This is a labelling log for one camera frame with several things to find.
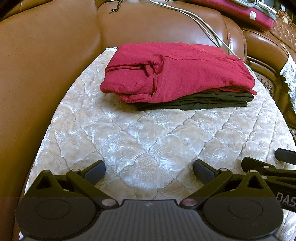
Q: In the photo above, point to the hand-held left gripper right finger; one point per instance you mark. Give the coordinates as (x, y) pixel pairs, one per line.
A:
(203, 172)

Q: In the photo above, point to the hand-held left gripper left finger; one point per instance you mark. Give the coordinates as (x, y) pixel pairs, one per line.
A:
(96, 172)

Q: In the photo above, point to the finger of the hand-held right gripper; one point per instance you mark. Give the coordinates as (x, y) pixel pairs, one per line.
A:
(282, 176)
(285, 156)

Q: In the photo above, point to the dark green garment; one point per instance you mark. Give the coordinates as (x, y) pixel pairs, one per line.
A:
(196, 102)

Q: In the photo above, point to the red garment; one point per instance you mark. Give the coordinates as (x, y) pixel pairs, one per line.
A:
(185, 69)

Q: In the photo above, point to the beige quilted seat cushion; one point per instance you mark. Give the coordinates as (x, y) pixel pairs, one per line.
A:
(138, 139)

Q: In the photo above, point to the white lace cover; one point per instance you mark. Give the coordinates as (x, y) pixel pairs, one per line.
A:
(290, 74)

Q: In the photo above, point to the brown leather sofa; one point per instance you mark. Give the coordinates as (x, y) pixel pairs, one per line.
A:
(46, 69)

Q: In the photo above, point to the brown leather armchair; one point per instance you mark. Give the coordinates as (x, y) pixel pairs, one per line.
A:
(263, 44)

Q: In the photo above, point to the grey white device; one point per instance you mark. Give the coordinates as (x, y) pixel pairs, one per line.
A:
(263, 7)

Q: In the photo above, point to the red padded cloth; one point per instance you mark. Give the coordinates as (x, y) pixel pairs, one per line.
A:
(231, 12)

